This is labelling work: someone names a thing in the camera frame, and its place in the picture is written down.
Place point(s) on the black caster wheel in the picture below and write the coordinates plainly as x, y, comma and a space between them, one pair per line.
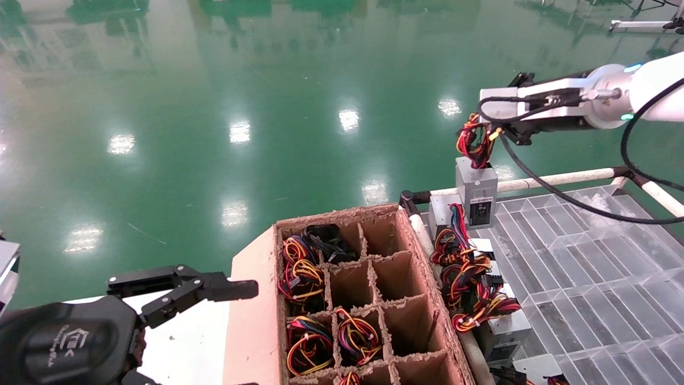
674, 24

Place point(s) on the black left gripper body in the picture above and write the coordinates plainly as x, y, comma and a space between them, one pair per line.
59, 342

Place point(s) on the crumpled clear plastic film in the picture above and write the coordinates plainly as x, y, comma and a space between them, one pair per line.
601, 206

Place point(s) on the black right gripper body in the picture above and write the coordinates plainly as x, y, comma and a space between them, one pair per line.
561, 124

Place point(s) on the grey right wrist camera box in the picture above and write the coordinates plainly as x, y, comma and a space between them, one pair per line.
505, 108

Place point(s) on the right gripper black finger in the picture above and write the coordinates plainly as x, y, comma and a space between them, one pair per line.
519, 137
523, 80

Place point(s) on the white stand base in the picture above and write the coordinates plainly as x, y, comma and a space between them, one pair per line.
636, 24

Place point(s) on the clear plastic compartment tray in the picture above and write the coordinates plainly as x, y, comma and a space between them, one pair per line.
588, 278

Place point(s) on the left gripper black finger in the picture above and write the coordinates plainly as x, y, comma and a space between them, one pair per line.
138, 379
238, 290

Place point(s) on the brown cardboard divider box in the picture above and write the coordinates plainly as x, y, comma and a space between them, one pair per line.
251, 321

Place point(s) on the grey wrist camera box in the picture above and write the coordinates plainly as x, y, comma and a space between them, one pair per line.
505, 108
6, 267

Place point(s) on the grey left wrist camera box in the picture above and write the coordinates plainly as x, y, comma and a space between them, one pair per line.
6, 267

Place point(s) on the black frame corner connector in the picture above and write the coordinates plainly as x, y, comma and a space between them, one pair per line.
409, 202
633, 174

